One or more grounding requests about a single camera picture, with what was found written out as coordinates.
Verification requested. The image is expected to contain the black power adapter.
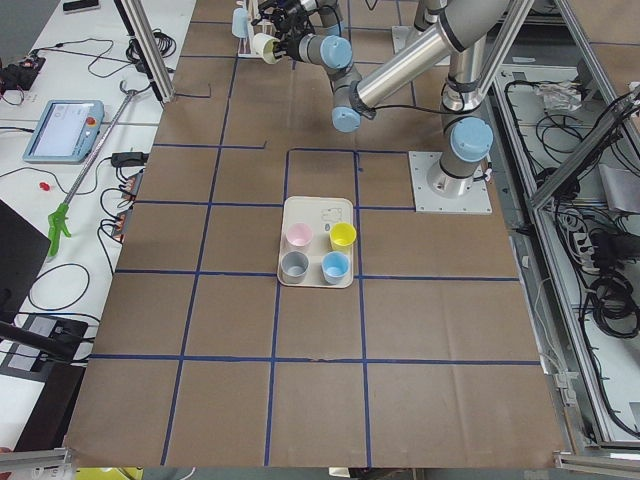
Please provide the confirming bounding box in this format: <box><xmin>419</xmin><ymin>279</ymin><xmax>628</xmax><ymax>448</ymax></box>
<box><xmin>111</xmin><ymin>151</ymin><xmax>149</xmax><ymax>168</ymax></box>

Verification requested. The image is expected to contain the aluminium frame post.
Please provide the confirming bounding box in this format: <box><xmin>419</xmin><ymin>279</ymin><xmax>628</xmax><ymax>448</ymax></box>
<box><xmin>114</xmin><ymin>0</ymin><xmax>175</xmax><ymax>104</ymax></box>

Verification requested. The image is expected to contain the cream white cup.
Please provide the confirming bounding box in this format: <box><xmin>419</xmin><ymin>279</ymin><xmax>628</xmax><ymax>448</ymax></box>
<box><xmin>252</xmin><ymin>33</ymin><xmax>279</xmax><ymax>65</ymax></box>

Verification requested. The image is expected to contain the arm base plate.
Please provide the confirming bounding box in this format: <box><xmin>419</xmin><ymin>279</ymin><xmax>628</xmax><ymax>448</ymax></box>
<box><xmin>408</xmin><ymin>151</ymin><xmax>492</xmax><ymax>215</ymax></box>

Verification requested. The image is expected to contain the pink cup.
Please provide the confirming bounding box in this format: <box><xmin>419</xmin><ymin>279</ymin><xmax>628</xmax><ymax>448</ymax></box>
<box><xmin>285</xmin><ymin>222</ymin><xmax>314</xmax><ymax>251</ymax></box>

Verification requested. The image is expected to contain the cream serving tray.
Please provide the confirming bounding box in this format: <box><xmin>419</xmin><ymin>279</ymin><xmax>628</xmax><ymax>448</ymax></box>
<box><xmin>278</xmin><ymin>196</ymin><xmax>355</xmax><ymax>289</ymax></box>

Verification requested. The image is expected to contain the brown paper table cover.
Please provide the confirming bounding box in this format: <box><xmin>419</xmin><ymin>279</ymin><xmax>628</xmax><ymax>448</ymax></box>
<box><xmin>66</xmin><ymin>1</ymin><xmax>565</xmax><ymax>469</ymax></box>

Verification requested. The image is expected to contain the grabber reach tool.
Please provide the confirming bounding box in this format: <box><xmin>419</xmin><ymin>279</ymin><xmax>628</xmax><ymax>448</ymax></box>
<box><xmin>46</xmin><ymin>79</ymin><xmax>156</xmax><ymax>263</ymax></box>

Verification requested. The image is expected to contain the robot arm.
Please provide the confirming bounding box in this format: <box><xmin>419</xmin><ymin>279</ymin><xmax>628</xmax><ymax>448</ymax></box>
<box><xmin>414</xmin><ymin>1</ymin><xmax>495</xmax><ymax>199</ymax></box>
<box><xmin>253</xmin><ymin>1</ymin><xmax>508</xmax><ymax>133</ymax></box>

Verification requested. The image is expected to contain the grey cup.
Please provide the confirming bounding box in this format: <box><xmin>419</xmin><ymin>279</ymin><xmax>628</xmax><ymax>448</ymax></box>
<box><xmin>280</xmin><ymin>251</ymin><xmax>309</xmax><ymax>284</ymax></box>

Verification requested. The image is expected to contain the teach pendant tablet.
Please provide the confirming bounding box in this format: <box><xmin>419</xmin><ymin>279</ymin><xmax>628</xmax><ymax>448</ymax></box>
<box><xmin>23</xmin><ymin>100</ymin><xmax>104</xmax><ymax>164</ymax></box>

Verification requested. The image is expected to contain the white wire cup rack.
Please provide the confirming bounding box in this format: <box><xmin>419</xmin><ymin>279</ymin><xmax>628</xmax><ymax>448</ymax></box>
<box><xmin>236</xmin><ymin>0</ymin><xmax>262</xmax><ymax>58</ymax></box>

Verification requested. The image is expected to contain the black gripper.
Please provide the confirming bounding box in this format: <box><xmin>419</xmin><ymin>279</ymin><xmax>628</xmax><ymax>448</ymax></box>
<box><xmin>259</xmin><ymin>0</ymin><xmax>315</xmax><ymax>58</ymax></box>

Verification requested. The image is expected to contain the light blue cup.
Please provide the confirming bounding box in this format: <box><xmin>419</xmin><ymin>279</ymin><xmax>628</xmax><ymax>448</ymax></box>
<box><xmin>321</xmin><ymin>251</ymin><xmax>350</xmax><ymax>285</ymax></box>
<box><xmin>232</xmin><ymin>7</ymin><xmax>249</xmax><ymax>39</ymax></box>

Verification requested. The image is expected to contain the yellow cup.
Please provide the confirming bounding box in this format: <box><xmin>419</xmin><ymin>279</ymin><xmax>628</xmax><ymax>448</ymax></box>
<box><xmin>329</xmin><ymin>222</ymin><xmax>357</xmax><ymax>254</ymax></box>

